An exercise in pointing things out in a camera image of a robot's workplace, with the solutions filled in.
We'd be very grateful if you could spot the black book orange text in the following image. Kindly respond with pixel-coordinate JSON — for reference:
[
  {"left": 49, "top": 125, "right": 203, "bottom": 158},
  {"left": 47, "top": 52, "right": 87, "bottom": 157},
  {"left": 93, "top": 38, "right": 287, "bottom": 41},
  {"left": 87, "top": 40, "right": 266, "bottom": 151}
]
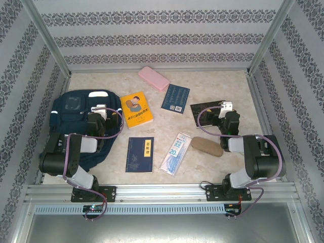
[{"left": 190, "top": 100, "right": 230, "bottom": 129}]

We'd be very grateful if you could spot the navy blue backpack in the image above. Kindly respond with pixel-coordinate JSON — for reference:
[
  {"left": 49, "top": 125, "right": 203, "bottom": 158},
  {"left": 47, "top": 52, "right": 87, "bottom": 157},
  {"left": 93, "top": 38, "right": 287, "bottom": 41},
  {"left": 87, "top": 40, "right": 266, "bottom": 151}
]
[{"left": 49, "top": 89, "right": 123, "bottom": 175}]

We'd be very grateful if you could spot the yellow cartoon cover book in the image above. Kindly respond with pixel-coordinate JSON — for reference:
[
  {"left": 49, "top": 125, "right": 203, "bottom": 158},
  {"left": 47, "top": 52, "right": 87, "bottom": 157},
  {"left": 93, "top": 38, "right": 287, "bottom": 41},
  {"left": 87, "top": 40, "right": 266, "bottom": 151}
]
[{"left": 119, "top": 91, "right": 154, "bottom": 130}]

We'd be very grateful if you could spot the navy book yellow label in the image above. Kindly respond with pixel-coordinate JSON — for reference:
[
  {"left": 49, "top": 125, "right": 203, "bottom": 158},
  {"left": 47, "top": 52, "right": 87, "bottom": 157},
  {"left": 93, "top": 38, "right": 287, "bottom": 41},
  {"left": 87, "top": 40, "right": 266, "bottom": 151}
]
[{"left": 125, "top": 137, "right": 155, "bottom": 174}]

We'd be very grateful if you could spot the blue book with barcode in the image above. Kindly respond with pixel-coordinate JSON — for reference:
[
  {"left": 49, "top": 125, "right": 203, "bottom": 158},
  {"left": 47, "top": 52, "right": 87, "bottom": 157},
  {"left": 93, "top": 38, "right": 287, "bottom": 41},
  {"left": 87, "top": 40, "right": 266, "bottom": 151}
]
[{"left": 160, "top": 84, "right": 191, "bottom": 115}]

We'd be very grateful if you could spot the pink pencil case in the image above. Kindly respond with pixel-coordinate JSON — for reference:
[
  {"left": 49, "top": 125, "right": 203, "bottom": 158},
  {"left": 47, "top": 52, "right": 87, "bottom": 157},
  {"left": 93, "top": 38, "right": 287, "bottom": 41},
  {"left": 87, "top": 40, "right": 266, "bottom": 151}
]
[{"left": 138, "top": 66, "right": 171, "bottom": 92}]

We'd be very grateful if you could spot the clear plastic pen pack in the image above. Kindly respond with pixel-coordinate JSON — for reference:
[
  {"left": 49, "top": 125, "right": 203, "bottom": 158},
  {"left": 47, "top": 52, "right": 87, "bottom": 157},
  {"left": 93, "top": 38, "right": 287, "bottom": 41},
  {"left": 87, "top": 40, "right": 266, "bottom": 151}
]
[{"left": 158, "top": 132, "right": 192, "bottom": 178}]

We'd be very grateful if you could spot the tan glasses case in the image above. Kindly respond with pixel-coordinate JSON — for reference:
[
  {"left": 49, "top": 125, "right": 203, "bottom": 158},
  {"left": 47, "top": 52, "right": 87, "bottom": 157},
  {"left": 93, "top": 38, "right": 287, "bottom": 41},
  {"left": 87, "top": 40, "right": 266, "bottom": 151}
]
[{"left": 190, "top": 136, "right": 224, "bottom": 158}]

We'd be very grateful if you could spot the small circuit board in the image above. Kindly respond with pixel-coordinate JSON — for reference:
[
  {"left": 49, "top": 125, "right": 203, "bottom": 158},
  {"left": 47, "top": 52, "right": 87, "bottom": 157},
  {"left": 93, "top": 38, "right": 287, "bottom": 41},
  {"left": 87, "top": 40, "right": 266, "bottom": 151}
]
[
  {"left": 83, "top": 204, "right": 105, "bottom": 213},
  {"left": 224, "top": 204, "right": 242, "bottom": 215}
]

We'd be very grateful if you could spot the grey metal panel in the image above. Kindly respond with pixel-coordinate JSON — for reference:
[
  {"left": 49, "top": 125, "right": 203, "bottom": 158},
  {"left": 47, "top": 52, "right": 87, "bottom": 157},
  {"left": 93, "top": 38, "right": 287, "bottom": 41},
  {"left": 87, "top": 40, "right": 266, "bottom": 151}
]
[{"left": 25, "top": 214, "right": 301, "bottom": 243}]

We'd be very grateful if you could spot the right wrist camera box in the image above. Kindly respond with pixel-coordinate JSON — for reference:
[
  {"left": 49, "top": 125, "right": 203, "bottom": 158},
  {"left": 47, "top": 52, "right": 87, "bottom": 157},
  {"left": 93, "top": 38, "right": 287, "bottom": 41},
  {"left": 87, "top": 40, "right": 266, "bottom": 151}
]
[{"left": 219, "top": 101, "right": 233, "bottom": 118}]

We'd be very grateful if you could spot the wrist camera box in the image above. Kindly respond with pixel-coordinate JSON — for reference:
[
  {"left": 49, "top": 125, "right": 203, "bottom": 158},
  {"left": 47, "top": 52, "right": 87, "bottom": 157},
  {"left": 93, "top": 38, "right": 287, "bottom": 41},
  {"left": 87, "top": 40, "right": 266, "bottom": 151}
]
[
  {"left": 90, "top": 104, "right": 108, "bottom": 115},
  {"left": 219, "top": 101, "right": 233, "bottom": 118}
]

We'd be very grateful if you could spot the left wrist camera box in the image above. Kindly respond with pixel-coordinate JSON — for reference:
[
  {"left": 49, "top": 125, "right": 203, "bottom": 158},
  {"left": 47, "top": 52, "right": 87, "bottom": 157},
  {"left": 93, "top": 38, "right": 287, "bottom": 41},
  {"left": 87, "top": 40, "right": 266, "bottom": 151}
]
[{"left": 90, "top": 104, "right": 108, "bottom": 115}]

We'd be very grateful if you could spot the aluminium side rail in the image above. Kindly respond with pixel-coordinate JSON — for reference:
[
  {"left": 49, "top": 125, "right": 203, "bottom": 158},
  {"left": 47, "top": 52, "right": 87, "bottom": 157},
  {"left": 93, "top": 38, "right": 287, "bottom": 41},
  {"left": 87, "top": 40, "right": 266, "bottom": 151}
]
[
  {"left": 35, "top": 75, "right": 72, "bottom": 184},
  {"left": 247, "top": 74, "right": 288, "bottom": 182}
]

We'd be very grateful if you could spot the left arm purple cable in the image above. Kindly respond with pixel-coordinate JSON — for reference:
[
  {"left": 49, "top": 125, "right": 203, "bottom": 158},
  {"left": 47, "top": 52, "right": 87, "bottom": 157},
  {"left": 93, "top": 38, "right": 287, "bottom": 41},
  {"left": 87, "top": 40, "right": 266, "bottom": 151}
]
[{"left": 62, "top": 107, "right": 125, "bottom": 222}]

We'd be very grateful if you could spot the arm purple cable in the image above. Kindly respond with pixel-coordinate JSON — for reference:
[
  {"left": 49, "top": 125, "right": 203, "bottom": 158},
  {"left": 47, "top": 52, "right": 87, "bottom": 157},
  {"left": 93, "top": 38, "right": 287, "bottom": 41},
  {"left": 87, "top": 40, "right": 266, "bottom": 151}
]
[
  {"left": 62, "top": 107, "right": 125, "bottom": 222},
  {"left": 196, "top": 105, "right": 284, "bottom": 220}
]

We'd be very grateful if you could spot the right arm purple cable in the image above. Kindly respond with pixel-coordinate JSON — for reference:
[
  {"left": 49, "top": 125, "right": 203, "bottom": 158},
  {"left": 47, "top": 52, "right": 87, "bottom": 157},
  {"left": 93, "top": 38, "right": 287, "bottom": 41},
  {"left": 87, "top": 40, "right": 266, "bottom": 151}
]
[{"left": 196, "top": 105, "right": 284, "bottom": 220}]

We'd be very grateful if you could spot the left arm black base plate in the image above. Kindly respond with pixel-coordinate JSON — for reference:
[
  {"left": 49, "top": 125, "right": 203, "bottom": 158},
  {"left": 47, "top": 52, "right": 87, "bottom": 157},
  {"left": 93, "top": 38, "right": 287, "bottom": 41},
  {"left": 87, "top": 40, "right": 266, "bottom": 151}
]
[{"left": 70, "top": 185, "right": 117, "bottom": 203}]

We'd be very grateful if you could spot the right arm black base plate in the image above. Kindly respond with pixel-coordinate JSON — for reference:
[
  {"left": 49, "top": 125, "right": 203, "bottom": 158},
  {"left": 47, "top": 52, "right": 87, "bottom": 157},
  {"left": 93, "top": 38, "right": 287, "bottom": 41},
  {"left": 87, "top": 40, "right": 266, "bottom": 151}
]
[{"left": 205, "top": 184, "right": 253, "bottom": 202}]

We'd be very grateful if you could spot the aluminium mounting rail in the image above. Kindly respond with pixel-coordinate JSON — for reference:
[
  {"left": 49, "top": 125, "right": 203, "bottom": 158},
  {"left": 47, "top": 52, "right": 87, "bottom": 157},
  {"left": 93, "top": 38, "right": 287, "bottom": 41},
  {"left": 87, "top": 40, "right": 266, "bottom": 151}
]
[{"left": 24, "top": 183, "right": 297, "bottom": 203}]

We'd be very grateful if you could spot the aluminium frame post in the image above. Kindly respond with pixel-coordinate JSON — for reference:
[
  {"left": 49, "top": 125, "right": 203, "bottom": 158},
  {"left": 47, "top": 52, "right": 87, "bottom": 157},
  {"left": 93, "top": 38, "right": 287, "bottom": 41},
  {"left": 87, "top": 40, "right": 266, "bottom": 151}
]
[
  {"left": 21, "top": 0, "right": 73, "bottom": 76},
  {"left": 247, "top": 0, "right": 296, "bottom": 75}
]

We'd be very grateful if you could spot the slotted grey cable duct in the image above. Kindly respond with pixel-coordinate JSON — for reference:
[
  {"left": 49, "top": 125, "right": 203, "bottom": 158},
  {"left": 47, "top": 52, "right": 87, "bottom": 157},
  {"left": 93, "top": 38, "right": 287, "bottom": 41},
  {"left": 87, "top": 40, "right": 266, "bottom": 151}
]
[{"left": 34, "top": 204, "right": 226, "bottom": 215}]

